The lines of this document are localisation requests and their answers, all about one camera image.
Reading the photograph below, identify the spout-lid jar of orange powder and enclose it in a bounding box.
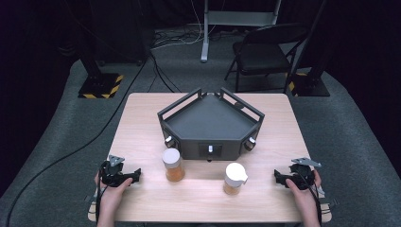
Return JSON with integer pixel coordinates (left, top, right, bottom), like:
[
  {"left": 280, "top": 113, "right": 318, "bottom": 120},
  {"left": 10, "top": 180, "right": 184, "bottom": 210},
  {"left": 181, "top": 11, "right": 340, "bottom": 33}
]
[{"left": 222, "top": 162, "right": 249, "bottom": 196}]

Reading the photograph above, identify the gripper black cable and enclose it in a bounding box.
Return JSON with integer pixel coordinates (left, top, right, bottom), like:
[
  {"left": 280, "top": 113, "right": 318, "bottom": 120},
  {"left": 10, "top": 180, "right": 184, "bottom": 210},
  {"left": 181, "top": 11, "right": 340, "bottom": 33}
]
[
  {"left": 95, "top": 162, "right": 110, "bottom": 225},
  {"left": 297, "top": 171, "right": 323, "bottom": 227}
]

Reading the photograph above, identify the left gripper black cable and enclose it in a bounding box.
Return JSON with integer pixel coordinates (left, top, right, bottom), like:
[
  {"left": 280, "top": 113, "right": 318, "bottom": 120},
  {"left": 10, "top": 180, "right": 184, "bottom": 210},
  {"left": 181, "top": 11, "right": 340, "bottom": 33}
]
[{"left": 95, "top": 162, "right": 110, "bottom": 225}]

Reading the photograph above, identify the person's left hand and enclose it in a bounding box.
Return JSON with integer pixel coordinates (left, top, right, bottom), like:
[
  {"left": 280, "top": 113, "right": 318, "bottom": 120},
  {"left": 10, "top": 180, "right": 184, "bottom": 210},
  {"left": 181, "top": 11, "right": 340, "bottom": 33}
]
[{"left": 94, "top": 172, "right": 134, "bottom": 206}]

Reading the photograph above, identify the bundle of floor cables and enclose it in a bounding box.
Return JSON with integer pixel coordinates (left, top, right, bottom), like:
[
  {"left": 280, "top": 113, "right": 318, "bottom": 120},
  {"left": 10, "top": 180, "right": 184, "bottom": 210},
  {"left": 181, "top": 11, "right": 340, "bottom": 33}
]
[{"left": 148, "top": 0, "right": 221, "bottom": 94}]

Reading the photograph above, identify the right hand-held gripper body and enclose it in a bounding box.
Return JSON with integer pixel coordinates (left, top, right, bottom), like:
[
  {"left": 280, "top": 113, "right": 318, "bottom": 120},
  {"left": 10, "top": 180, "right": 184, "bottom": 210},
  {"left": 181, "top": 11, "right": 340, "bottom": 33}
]
[{"left": 288, "top": 157, "right": 323, "bottom": 191}]

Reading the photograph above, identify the dark box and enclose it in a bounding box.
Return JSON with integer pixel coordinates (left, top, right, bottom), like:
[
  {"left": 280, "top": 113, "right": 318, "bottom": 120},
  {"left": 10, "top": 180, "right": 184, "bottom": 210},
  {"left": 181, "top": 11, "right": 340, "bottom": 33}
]
[{"left": 89, "top": 0, "right": 155, "bottom": 65}]

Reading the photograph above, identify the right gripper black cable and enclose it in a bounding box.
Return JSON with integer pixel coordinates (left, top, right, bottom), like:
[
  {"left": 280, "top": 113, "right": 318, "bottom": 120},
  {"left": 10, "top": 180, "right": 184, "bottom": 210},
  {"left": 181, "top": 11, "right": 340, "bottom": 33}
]
[{"left": 297, "top": 171, "right": 323, "bottom": 227}]

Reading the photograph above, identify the flat-lid jar of orange powder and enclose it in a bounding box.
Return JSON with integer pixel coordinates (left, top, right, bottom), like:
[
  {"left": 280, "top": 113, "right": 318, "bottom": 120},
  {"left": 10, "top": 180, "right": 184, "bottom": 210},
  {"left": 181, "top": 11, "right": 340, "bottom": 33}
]
[{"left": 162, "top": 148, "right": 186, "bottom": 183}]

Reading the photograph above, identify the black folding chair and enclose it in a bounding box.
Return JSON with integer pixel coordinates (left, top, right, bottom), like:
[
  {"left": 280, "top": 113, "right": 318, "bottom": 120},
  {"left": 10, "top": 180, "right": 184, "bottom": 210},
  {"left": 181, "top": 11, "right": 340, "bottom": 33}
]
[{"left": 223, "top": 23, "right": 311, "bottom": 95}]

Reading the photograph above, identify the long black floor cable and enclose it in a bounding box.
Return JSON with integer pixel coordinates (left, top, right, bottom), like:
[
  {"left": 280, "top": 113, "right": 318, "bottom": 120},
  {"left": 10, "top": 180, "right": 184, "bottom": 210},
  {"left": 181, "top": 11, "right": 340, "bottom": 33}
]
[{"left": 5, "top": 58, "right": 149, "bottom": 227}]

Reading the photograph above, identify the black stand with striped base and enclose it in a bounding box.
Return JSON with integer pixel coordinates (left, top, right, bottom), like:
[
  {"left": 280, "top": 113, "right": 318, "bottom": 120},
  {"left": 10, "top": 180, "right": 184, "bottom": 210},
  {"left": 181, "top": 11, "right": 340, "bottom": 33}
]
[
  {"left": 285, "top": 0, "right": 331, "bottom": 97},
  {"left": 64, "top": 0, "right": 125, "bottom": 99}
]

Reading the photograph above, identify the white metal stand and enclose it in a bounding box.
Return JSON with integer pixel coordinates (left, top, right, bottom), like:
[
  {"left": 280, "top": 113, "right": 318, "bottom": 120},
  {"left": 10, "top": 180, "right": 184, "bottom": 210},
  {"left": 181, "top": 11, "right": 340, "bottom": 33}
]
[{"left": 200, "top": 0, "right": 283, "bottom": 63}]

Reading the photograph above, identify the black hexagonal tray device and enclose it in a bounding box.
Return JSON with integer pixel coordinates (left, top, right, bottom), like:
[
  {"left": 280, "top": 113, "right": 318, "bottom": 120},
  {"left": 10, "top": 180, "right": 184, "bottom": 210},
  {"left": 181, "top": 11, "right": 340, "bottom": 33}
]
[{"left": 156, "top": 87, "right": 266, "bottom": 163}]

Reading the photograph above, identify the person's right hand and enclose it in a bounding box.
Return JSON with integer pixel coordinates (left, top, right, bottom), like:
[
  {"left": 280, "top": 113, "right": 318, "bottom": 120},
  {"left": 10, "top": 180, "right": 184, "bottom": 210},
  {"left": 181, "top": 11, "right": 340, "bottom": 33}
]
[{"left": 285, "top": 169, "right": 323, "bottom": 207}]

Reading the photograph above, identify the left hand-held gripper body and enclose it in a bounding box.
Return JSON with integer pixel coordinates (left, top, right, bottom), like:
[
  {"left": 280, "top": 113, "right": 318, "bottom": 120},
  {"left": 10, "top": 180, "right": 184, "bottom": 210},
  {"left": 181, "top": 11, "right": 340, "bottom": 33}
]
[{"left": 99, "top": 154, "right": 133, "bottom": 187}]

